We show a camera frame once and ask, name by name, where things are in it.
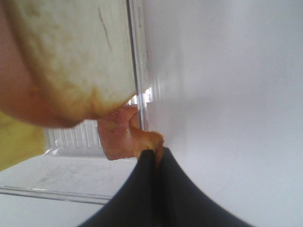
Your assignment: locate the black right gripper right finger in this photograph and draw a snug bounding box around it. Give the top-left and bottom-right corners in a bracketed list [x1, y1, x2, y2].
[160, 148, 251, 227]

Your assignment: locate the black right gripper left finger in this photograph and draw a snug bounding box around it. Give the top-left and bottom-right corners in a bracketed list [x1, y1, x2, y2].
[80, 150, 159, 227]

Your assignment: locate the yellow cheese slice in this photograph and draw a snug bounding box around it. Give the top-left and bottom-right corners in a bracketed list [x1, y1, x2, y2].
[0, 112, 45, 171]

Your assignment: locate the bacon strip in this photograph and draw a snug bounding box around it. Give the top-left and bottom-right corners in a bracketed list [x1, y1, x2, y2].
[97, 106, 164, 165]

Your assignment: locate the right bread slice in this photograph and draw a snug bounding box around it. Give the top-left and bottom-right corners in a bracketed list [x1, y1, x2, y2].
[0, 0, 135, 127]

